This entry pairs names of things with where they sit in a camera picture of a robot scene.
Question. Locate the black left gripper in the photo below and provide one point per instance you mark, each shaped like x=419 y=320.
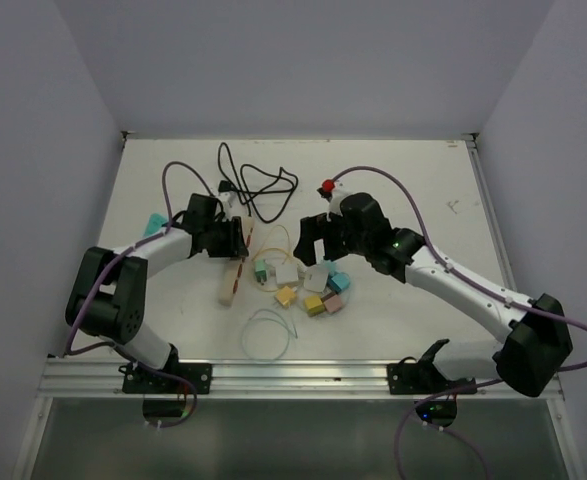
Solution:
x=234 y=245

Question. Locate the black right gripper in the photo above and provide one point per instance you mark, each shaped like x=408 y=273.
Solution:
x=314 y=228

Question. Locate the beige power strip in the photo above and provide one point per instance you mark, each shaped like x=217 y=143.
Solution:
x=234 y=267

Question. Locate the green charger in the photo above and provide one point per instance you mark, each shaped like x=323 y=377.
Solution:
x=261 y=271

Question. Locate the white charger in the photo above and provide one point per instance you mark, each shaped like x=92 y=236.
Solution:
x=286 y=275
x=316 y=278

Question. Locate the teal charger plug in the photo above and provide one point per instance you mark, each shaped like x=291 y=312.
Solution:
x=329 y=266
x=339 y=282

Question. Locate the yellow charger plug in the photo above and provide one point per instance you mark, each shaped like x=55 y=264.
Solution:
x=286 y=297
x=313 y=305

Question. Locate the pink charger plug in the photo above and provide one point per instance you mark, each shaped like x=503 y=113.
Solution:
x=332 y=303

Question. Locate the teal triangular power socket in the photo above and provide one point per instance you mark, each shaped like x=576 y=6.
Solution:
x=154 y=224

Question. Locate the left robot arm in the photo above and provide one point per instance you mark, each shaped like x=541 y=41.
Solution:
x=108 y=297

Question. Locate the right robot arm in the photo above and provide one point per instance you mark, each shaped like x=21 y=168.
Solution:
x=530 y=340

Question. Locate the right wrist camera red mount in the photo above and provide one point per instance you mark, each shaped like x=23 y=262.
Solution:
x=334 y=192

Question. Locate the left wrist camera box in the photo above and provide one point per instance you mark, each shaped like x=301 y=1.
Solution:
x=227 y=202

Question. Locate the aluminium table edge rail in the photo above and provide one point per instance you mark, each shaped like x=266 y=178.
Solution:
x=122 y=376

